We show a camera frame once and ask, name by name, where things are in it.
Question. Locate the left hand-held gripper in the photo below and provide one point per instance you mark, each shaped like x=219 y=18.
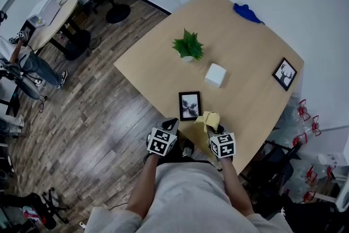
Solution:
x=162 y=143

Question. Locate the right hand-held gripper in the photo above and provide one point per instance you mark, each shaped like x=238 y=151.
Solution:
x=223 y=146

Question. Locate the yellow wiping cloth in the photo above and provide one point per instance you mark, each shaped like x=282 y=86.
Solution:
x=211 y=118

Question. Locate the black floral print picture frame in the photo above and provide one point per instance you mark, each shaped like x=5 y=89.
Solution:
x=190 y=106

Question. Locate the person's left forearm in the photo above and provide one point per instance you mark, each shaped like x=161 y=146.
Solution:
x=143 y=188

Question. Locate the person's right forearm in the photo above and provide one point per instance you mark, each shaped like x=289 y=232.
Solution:
x=235 y=188

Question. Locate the person's black trousers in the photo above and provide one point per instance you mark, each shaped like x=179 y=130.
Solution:
x=175 y=154

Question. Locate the person's right shoe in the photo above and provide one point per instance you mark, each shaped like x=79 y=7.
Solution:
x=188 y=151

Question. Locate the white tissue box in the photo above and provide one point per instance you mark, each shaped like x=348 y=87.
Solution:
x=215 y=75

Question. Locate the black folding chair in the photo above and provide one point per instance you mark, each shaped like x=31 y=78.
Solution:
x=272 y=169

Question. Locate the person's grey shirt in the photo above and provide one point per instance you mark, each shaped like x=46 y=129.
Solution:
x=188 y=199

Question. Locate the pile of clear plastic bottles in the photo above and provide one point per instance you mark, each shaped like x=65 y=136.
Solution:
x=297 y=128

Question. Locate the green potted plant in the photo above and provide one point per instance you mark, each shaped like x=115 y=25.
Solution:
x=188 y=46

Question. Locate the white side table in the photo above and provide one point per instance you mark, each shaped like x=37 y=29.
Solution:
x=332 y=144

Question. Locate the blue cloth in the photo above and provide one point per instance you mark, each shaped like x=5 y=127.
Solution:
x=246 y=12

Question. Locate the black mesh office chair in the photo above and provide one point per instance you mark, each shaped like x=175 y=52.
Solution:
x=308 y=218

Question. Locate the black wheeled chair base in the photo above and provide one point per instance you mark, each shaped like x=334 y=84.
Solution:
x=51 y=207

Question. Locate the beige round table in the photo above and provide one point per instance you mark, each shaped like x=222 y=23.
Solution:
x=60 y=24

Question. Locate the black deer print picture frame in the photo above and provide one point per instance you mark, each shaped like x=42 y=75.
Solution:
x=285 y=74

